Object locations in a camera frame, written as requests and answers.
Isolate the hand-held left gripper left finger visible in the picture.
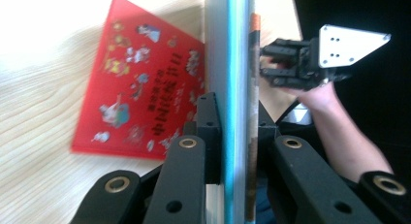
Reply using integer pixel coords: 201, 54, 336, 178
142, 91, 224, 224

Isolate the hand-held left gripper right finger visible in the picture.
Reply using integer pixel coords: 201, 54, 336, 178
256, 101, 386, 224

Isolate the teal animals picture book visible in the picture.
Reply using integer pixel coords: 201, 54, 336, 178
204, 0, 262, 224

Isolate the red picture book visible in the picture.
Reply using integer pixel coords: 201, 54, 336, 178
70, 0, 207, 161

